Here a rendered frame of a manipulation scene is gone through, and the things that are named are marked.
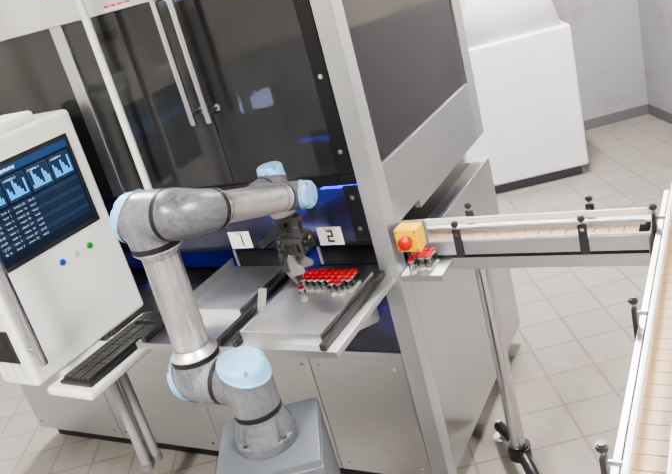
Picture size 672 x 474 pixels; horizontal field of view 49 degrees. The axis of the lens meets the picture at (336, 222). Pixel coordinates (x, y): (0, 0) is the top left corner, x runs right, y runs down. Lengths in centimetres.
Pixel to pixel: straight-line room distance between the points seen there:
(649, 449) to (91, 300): 182
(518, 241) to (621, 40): 403
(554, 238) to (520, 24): 289
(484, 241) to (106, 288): 129
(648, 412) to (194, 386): 97
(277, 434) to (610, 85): 476
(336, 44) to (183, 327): 83
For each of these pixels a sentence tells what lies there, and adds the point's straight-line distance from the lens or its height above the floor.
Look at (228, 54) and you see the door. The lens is 218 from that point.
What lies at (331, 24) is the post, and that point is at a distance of 198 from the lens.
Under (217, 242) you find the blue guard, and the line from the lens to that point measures 246.
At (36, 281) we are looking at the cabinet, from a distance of 245.
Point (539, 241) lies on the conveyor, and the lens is 211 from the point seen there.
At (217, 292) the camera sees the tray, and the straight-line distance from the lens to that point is 243.
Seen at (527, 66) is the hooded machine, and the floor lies 81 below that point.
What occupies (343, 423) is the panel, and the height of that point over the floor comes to 30.
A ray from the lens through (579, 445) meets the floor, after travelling 283.
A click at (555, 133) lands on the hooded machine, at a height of 33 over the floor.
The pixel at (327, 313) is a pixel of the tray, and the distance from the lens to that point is 207.
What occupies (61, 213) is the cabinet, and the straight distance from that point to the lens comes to 251.
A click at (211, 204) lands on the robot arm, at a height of 138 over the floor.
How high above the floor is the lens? 182
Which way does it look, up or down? 20 degrees down
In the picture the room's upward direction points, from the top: 15 degrees counter-clockwise
